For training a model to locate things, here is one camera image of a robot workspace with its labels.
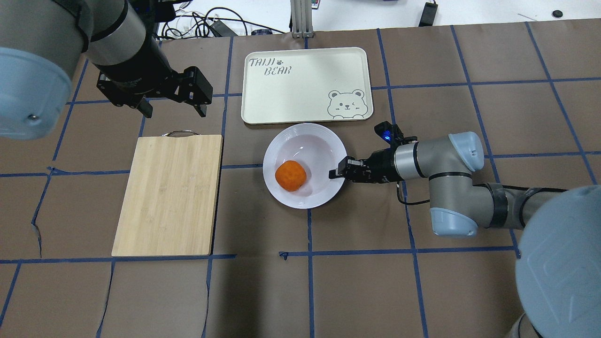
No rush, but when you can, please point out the aluminium frame post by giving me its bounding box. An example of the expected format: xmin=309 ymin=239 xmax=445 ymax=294
xmin=290 ymin=0 xmax=314 ymax=38

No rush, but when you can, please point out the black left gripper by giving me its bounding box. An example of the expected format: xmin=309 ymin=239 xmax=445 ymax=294
xmin=96 ymin=66 xmax=213 ymax=118

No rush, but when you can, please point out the white ridged plate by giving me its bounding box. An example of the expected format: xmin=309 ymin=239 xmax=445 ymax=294
xmin=262 ymin=123 xmax=347 ymax=209

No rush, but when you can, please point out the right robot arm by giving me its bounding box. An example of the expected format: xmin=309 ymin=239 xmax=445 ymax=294
xmin=329 ymin=121 xmax=601 ymax=338

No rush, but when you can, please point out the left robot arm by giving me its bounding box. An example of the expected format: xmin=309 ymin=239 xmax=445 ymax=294
xmin=0 ymin=0 xmax=213 ymax=140

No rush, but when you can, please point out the bamboo cutting board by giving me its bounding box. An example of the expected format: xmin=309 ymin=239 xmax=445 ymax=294
xmin=111 ymin=134 xmax=223 ymax=257

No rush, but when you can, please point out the cream bear tray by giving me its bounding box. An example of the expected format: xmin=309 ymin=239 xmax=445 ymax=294
xmin=241 ymin=47 xmax=374 ymax=125

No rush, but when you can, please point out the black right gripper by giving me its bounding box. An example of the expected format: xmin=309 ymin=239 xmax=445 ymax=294
xmin=328 ymin=121 xmax=418 ymax=184

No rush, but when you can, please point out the orange fruit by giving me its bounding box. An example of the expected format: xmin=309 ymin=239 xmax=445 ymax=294
xmin=275 ymin=160 xmax=307 ymax=192

